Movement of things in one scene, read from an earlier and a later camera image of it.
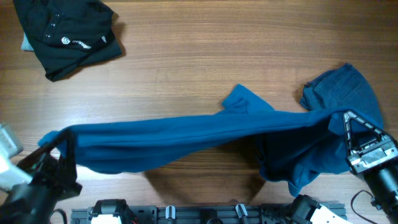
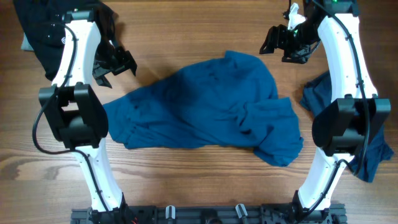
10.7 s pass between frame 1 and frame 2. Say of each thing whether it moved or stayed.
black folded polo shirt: stayed
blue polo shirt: moved
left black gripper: moved
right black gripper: moved
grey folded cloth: stayed
